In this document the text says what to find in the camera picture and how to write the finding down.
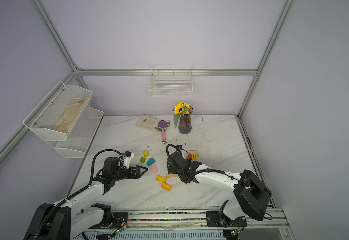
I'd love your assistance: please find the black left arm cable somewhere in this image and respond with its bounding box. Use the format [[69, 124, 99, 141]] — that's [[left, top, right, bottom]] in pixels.
[[88, 149, 122, 185]]

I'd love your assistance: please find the white mesh shelf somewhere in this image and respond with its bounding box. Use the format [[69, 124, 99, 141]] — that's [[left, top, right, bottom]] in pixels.
[[22, 81, 92, 142], [55, 107, 103, 159]]

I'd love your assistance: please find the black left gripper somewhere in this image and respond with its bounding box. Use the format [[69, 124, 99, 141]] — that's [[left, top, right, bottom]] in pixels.
[[113, 165, 147, 182]]

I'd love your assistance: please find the purple glass vase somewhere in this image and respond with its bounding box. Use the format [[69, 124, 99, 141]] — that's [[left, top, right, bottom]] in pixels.
[[178, 115, 192, 135]]

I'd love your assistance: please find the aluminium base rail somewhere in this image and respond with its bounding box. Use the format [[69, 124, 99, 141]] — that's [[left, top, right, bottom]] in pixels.
[[77, 208, 295, 240]]

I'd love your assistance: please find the natural wood block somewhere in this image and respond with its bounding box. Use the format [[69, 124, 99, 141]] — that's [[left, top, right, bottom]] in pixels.
[[188, 150, 199, 155], [166, 174, 179, 178]]

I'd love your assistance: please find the teal wedge block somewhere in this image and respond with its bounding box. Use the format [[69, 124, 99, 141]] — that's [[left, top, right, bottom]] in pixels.
[[146, 158, 155, 167]]

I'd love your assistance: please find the pink rectangular block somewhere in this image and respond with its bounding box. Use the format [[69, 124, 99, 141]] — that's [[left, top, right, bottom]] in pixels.
[[149, 164, 158, 175]]

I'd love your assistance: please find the white mesh upper shelf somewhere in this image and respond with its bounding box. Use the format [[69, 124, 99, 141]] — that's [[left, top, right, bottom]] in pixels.
[[22, 81, 92, 142]]

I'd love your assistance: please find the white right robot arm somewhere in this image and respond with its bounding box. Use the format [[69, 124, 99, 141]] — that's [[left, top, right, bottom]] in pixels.
[[167, 152, 272, 227]]

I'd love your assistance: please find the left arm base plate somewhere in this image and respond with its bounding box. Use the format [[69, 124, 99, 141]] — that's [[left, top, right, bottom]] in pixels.
[[98, 212, 129, 229]]

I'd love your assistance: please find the orange cylinder block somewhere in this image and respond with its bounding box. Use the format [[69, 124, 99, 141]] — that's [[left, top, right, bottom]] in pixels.
[[160, 182, 172, 191]]

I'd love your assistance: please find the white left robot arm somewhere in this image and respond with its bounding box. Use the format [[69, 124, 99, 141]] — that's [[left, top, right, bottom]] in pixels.
[[24, 157, 148, 240]]

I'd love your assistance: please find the white wire wall basket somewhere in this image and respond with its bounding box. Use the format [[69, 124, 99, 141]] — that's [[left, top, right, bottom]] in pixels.
[[148, 65, 194, 97]]

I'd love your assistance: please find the yellow arch block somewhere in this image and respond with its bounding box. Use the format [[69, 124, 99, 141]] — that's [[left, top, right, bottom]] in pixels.
[[156, 175, 167, 183]]

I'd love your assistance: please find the yellow sunflower bouquet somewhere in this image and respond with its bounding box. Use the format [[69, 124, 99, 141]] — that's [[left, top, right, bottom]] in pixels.
[[172, 102, 194, 128]]

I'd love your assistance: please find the white mesh lower shelf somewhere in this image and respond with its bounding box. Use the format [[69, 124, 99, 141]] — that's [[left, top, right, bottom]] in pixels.
[[55, 107, 103, 159]]

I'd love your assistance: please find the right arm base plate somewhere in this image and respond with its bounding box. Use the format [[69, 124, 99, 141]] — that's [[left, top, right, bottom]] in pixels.
[[206, 211, 247, 228]]

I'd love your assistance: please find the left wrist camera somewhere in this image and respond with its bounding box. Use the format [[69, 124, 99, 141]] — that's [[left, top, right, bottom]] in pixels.
[[122, 151, 134, 169]]

